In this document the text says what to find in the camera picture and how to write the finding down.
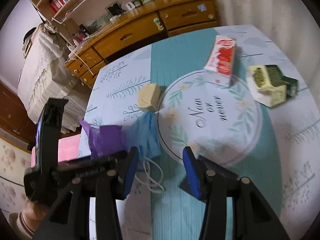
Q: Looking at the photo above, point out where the red white carton box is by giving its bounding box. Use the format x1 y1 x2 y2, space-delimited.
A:
203 35 236 88

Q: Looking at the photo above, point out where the left hand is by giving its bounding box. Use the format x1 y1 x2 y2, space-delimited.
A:
8 200 49 239

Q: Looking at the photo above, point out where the white floral curtain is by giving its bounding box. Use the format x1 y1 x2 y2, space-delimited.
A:
197 0 320 81

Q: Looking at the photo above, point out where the pink bed blanket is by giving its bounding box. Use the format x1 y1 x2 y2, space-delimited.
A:
30 133 82 168

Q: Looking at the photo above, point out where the green cream small box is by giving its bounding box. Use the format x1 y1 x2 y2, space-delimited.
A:
246 64 299 108

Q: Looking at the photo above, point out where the wooden desk with drawers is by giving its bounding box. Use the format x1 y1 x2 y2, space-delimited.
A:
65 0 220 87

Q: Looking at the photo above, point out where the purple plastic bag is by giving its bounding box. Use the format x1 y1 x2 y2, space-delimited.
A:
79 119 126 154

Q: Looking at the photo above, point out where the patterned tablecloth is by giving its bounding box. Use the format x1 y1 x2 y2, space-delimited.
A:
85 25 319 239

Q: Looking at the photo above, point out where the blue face mask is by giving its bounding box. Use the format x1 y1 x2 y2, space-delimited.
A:
126 112 165 194

